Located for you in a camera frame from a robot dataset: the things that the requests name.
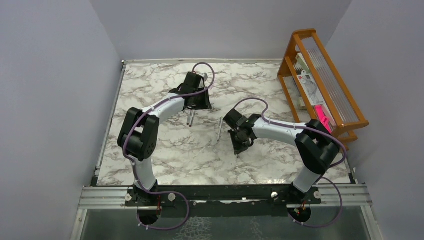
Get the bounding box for silver pen red tip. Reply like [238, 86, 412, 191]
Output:
[188, 110, 196, 128]

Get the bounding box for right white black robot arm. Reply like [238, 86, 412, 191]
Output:
[223, 109, 341, 196]

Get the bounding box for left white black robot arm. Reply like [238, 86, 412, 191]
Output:
[117, 72, 212, 192]

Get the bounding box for pink item in rack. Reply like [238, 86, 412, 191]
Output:
[314, 105, 332, 133]

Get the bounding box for white package in rack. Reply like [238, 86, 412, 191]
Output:
[294, 53, 326, 106]

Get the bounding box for orange wooden rack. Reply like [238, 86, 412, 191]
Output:
[277, 28, 369, 147]

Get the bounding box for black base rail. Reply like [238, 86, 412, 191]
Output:
[124, 184, 322, 218]

